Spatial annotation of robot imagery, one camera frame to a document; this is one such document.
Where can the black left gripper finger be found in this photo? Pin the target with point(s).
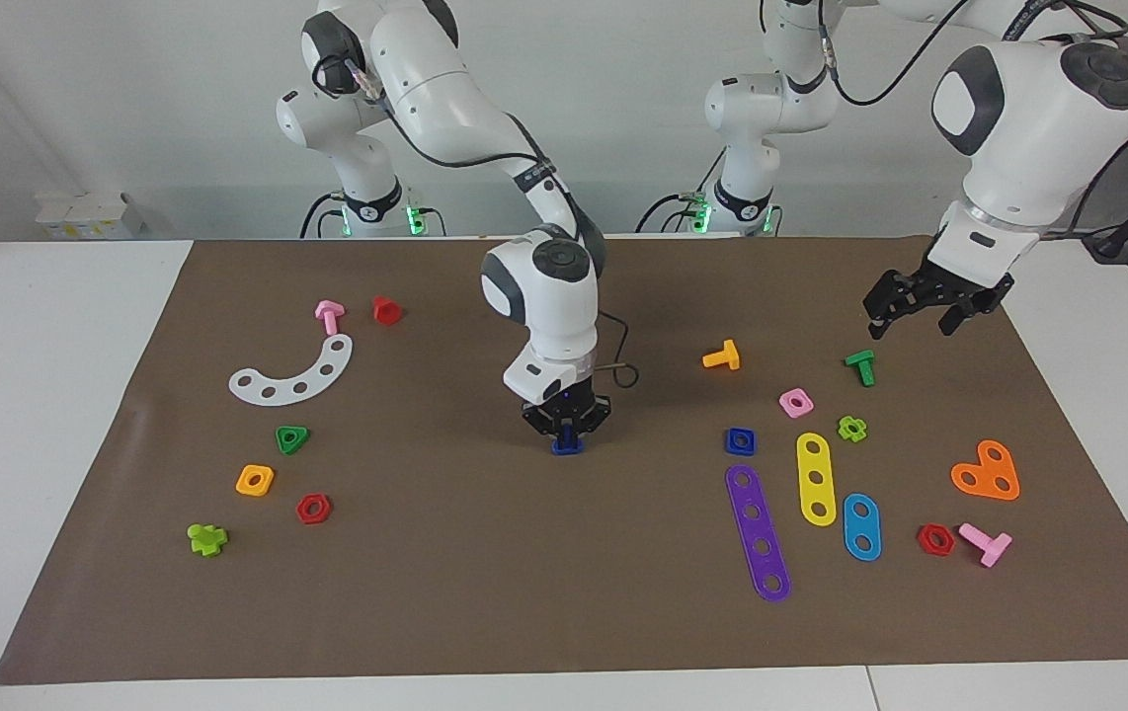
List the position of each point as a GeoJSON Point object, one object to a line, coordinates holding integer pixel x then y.
{"type": "Point", "coordinates": [877, 324]}
{"type": "Point", "coordinates": [952, 321]}

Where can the white cardboard box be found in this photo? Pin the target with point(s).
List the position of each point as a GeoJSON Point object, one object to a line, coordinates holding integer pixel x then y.
{"type": "Point", "coordinates": [85, 212]}

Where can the lime green cross bolt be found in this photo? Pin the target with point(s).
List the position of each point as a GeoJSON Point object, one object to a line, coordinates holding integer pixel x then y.
{"type": "Point", "coordinates": [204, 540]}

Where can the pink toy bolt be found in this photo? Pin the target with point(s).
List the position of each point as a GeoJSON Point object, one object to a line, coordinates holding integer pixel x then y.
{"type": "Point", "coordinates": [329, 316]}
{"type": "Point", "coordinates": [984, 543]}

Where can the orange square nut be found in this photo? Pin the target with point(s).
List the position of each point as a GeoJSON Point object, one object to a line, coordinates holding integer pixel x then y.
{"type": "Point", "coordinates": [244, 481]}

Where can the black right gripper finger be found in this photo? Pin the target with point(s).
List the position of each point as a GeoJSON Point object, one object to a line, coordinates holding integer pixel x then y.
{"type": "Point", "coordinates": [576, 429]}
{"type": "Point", "coordinates": [558, 431]}

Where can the yellow three-hole strip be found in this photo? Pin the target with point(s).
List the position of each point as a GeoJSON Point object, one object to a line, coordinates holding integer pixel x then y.
{"type": "Point", "coordinates": [816, 491]}

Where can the pink square nut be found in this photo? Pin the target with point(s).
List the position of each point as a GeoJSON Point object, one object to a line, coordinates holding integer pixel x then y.
{"type": "Point", "coordinates": [787, 405]}

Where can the lime green cross nut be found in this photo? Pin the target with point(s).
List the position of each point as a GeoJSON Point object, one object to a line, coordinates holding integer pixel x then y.
{"type": "Point", "coordinates": [845, 432]}

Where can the blue toy bolt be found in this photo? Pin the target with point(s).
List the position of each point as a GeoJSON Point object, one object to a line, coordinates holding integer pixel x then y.
{"type": "Point", "coordinates": [568, 447]}

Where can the white curved five-hole plate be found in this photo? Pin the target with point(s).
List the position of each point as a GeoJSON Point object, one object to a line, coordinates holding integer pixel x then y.
{"type": "Point", "coordinates": [282, 390]}

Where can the purple four-hole strip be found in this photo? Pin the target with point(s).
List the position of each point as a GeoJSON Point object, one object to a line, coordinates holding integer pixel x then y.
{"type": "Point", "coordinates": [757, 533]}

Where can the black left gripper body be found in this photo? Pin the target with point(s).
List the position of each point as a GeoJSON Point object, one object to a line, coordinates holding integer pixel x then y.
{"type": "Point", "coordinates": [939, 286]}

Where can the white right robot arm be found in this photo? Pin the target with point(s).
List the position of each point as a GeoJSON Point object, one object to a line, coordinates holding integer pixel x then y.
{"type": "Point", "coordinates": [544, 286]}

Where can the green triangular nut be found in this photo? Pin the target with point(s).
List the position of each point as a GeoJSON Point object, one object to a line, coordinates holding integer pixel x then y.
{"type": "Point", "coordinates": [282, 441]}

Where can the brown table mat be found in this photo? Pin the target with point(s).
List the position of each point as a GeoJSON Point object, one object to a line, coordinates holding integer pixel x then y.
{"type": "Point", "coordinates": [524, 592]}

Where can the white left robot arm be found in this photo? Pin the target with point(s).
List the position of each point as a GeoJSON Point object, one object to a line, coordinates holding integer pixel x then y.
{"type": "Point", "coordinates": [1038, 148]}

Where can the green toy bolt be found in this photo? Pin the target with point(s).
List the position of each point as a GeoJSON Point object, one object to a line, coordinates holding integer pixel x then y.
{"type": "Point", "coordinates": [862, 365]}

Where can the red hexagonal toy bolt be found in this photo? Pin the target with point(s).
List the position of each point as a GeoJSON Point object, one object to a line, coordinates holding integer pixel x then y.
{"type": "Point", "coordinates": [386, 312]}

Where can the blue two-hole strip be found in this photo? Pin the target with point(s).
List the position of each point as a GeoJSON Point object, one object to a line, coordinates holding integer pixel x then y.
{"type": "Point", "coordinates": [861, 546]}

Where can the orange toy bolt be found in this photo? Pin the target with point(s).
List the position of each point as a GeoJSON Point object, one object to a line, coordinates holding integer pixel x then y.
{"type": "Point", "coordinates": [722, 357]}

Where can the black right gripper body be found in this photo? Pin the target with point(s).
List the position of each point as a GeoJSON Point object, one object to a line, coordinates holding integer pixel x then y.
{"type": "Point", "coordinates": [564, 407]}

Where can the orange three-hole angle plate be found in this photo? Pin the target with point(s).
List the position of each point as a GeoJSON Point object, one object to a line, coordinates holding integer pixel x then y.
{"type": "Point", "coordinates": [984, 489]}

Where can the red hexagonal nut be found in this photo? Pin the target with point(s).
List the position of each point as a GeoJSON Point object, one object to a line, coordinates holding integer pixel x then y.
{"type": "Point", "coordinates": [923, 539]}
{"type": "Point", "coordinates": [302, 510]}

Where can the blue square nut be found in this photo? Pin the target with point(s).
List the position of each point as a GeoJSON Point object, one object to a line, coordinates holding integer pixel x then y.
{"type": "Point", "coordinates": [731, 442]}

